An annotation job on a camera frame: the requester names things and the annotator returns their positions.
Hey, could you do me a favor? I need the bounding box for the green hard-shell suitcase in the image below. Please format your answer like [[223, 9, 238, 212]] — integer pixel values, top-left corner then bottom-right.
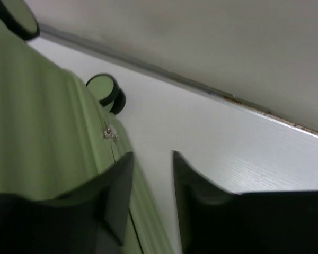
[[0, 1, 173, 253]]

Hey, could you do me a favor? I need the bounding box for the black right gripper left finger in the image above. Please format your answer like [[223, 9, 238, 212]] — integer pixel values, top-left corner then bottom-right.
[[0, 152, 134, 253]]

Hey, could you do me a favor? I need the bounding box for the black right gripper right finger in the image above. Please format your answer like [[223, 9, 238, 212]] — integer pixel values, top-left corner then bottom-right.
[[172, 151, 318, 253]]

